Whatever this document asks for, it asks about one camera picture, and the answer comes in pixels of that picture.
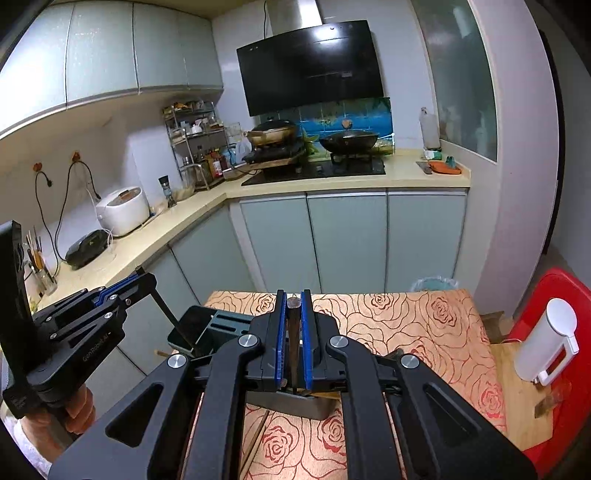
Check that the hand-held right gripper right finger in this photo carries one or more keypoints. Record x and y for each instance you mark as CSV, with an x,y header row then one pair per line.
x,y
369,415

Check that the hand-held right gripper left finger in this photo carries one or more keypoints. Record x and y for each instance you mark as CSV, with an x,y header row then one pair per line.
x,y
207,415

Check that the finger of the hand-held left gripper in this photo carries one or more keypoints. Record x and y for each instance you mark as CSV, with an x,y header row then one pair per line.
x,y
115,288
115,309

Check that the black chopstick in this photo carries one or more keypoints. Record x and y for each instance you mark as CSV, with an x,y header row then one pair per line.
x,y
168,314

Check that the black utensil holder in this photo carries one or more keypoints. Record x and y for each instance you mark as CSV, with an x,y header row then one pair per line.
x,y
217,323

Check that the brown wooden chopstick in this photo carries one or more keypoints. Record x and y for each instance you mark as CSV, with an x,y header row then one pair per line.
x,y
293,332

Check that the person's left forearm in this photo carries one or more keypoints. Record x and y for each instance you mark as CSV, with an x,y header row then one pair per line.
x,y
30,452

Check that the glass jar of utensils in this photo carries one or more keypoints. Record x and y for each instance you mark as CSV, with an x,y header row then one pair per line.
x,y
44,277

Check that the person's left hand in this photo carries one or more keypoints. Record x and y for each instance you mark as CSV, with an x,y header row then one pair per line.
x,y
83,410

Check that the black countertop appliance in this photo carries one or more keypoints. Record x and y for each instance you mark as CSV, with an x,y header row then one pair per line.
x,y
87,249

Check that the light bamboo chopstick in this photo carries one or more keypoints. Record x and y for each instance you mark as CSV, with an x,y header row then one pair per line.
x,y
256,438

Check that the white rice cooker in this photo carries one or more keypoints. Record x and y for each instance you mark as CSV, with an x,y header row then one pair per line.
x,y
122,212

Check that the rose printed tablecloth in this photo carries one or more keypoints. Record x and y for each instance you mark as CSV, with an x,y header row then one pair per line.
x,y
406,332

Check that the black pepper grinder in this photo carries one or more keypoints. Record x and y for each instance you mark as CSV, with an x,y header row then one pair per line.
x,y
167,191

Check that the wooden board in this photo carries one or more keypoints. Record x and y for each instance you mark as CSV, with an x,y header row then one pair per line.
x,y
512,406

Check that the trash bin with bag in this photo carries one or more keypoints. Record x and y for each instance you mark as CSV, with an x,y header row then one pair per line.
x,y
434,284

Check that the metal spice rack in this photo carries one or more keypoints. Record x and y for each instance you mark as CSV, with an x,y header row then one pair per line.
x,y
194,138

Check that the grey lower cabinets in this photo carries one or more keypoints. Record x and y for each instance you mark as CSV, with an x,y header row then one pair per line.
x,y
346,240

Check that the grey cabinets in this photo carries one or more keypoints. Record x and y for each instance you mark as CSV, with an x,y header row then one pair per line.
x,y
346,240
101,50

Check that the clear plastic jug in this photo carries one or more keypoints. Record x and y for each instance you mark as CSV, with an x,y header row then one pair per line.
x,y
242,154

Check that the white electric kettle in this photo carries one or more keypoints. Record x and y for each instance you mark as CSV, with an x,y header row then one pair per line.
x,y
540,341

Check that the red plastic chair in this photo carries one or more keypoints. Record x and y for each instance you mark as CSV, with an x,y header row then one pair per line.
x,y
572,415

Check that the golden wok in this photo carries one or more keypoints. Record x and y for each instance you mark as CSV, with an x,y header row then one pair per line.
x,y
270,134

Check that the black gas hob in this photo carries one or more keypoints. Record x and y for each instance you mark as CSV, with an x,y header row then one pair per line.
x,y
323,173

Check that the grey upper cabinets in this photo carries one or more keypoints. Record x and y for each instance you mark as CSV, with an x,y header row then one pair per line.
x,y
101,50

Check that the beige kitchen counter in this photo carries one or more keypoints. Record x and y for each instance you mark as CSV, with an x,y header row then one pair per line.
x,y
415,177

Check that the orange tray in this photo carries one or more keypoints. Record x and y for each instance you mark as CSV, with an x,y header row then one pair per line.
x,y
445,168

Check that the blue sea picture tiles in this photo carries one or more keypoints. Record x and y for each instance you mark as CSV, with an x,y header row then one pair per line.
x,y
323,120

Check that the black wok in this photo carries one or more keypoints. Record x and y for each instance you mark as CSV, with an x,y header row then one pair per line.
x,y
348,141

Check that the white plastic bottle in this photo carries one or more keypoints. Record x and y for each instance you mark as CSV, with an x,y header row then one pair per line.
x,y
429,131

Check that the black range hood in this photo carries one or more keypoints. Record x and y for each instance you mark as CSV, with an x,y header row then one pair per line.
x,y
309,69

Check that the frosted glass window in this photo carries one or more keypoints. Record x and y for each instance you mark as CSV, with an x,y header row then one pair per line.
x,y
461,69

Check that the orange wall hook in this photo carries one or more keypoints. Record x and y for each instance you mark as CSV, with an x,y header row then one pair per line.
x,y
76,157
38,166

